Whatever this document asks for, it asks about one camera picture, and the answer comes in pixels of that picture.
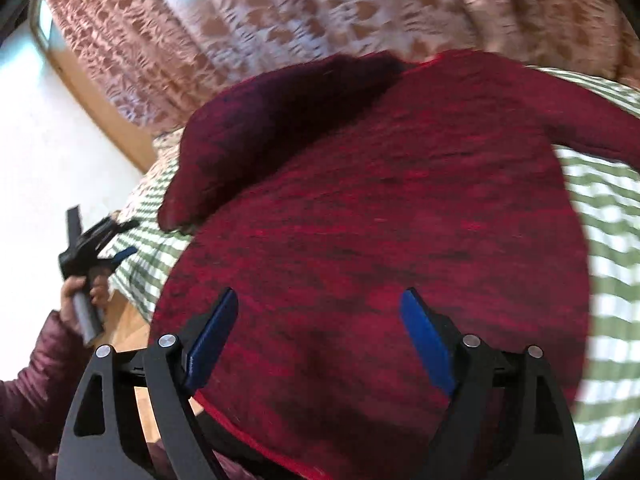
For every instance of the brown floral patterned curtain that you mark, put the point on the brown floral patterned curtain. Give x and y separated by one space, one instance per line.
157 61

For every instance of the person's left hand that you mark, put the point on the person's left hand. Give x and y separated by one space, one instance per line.
99 295

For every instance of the wooden door frame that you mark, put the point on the wooden door frame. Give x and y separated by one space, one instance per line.
132 141

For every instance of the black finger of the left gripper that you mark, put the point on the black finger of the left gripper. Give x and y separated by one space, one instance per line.
99 235
111 263

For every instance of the green white checkered bed sheet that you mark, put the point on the green white checkered bed sheet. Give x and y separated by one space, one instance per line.
604 194

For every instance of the maroon jacket left forearm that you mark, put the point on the maroon jacket left forearm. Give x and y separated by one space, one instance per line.
34 406

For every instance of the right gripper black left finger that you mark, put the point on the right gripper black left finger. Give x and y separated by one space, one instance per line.
103 436

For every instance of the dark red floral knit sweater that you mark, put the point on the dark red floral knit sweater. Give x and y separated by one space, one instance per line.
320 192

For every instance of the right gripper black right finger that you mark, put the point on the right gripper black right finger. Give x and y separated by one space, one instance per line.
507 417

